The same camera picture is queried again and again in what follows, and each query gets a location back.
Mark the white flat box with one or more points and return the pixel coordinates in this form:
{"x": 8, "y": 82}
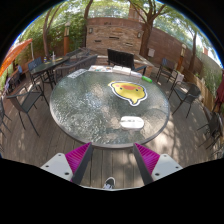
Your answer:
{"x": 126, "y": 70}
{"x": 117, "y": 69}

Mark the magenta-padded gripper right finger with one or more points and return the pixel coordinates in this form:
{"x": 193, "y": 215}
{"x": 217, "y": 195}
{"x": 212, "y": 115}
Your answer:
{"x": 149, "y": 160}

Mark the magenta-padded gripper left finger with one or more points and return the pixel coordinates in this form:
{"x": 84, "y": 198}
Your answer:
{"x": 77, "y": 159}

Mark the black wicker armchair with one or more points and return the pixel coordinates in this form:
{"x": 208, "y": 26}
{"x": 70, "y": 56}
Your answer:
{"x": 120, "y": 58}

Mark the green packet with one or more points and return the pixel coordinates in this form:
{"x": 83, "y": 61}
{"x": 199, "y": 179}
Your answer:
{"x": 147, "y": 79}

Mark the yellow duck-shaped mouse pad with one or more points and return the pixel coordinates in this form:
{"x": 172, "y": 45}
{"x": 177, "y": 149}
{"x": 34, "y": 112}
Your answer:
{"x": 130, "y": 93}

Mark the dark wicker chair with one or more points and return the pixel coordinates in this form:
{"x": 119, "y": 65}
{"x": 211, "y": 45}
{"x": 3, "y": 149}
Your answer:
{"x": 80, "y": 64}

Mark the white wall box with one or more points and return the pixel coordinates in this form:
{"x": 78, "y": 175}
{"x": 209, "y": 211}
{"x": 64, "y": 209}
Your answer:
{"x": 151, "y": 52}

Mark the wooden lamp post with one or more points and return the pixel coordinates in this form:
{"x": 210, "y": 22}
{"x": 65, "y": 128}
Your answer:
{"x": 66, "y": 38}
{"x": 182, "y": 56}

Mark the white and blue book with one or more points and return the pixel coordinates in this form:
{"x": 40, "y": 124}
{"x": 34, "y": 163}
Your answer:
{"x": 136, "y": 74}

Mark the blue chair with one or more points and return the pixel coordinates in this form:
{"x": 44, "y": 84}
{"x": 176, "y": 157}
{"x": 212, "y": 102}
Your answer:
{"x": 34, "y": 63}

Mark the white computer mouse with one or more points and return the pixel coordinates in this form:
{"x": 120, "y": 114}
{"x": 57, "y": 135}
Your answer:
{"x": 131, "y": 123}

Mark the large tree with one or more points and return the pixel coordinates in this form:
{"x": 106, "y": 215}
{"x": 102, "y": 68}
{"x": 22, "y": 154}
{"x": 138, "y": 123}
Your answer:
{"x": 146, "y": 36}

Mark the dark red umbrella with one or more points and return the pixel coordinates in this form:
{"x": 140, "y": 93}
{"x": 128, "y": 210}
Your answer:
{"x": 220, "y": 91}

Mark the dark round side table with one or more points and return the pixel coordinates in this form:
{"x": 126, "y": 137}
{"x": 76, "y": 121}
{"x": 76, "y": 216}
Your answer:
{"x": 50, "y": 65}

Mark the black metal patio chair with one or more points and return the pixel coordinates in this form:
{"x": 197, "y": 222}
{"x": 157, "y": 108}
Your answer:
{"x": 190, "y": 91}
{"x": 28, "y": 100}
{"x": 213, "y": 125}
{"x": 167, "y": 65}

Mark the clear bottle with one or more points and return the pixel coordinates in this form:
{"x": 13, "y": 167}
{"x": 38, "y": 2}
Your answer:
{"x": 53, "y": 57}

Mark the orange canopy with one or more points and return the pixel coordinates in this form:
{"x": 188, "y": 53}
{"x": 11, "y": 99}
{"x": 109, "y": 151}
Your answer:
{"x": 13, "y": 55}

